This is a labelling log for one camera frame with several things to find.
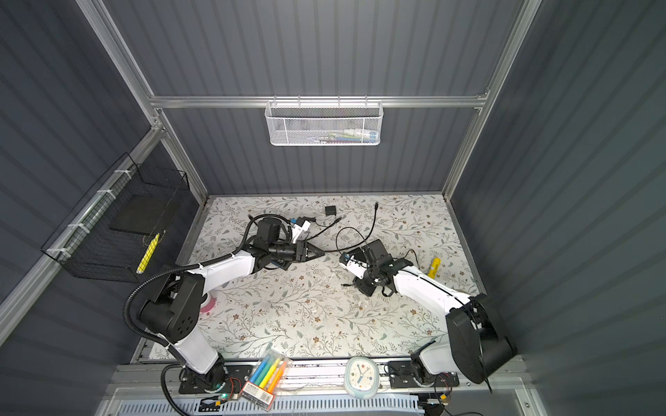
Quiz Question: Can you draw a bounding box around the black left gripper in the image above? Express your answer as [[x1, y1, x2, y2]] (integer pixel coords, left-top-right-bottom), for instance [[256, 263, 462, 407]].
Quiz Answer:
[[268, 241, 324, 263]]

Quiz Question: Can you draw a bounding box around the black ethernet cable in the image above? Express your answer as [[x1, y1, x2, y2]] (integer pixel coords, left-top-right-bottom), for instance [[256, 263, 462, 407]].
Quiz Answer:
[[311, 202, 380, 256]]

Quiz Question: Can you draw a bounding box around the black ribbed network switch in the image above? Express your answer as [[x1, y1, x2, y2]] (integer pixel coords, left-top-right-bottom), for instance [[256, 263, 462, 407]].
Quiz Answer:
[[353, 277, 376, 297]]

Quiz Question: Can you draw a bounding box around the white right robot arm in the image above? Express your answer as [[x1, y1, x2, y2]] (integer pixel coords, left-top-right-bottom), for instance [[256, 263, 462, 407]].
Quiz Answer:
[[339, 239, 518, 386]]

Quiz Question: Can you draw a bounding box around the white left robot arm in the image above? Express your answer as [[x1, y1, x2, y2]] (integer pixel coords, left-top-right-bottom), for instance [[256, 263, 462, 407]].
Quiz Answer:
[[122, 213, 324, 395]]

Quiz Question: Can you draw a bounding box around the small mint desk clock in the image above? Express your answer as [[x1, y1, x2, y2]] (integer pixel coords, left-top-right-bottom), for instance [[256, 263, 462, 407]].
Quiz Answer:
[[343, 356, 381, 400]]

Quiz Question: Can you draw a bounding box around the pink tape roll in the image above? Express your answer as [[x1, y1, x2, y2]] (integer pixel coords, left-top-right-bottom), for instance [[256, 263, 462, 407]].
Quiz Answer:
[[199, 292, 217, 314]]

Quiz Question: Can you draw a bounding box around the pack of coloured markers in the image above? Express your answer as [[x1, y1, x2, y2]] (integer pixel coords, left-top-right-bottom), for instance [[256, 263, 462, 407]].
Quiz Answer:
[[240, 349, 292, 411]]

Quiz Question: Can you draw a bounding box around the yellow marker in basket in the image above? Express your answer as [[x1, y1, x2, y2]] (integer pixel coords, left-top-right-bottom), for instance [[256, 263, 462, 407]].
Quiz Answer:
[[135, 233, 161, 275]]

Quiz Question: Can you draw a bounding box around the white wire mesh basket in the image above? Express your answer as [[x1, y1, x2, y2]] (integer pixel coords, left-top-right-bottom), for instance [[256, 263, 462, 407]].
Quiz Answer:
[[265, 102, 384, 147]]

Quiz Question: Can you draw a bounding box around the black wire wall basket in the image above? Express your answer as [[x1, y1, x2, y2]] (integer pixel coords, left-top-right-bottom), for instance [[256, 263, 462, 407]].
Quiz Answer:
[[42, 157, 191, 283]]

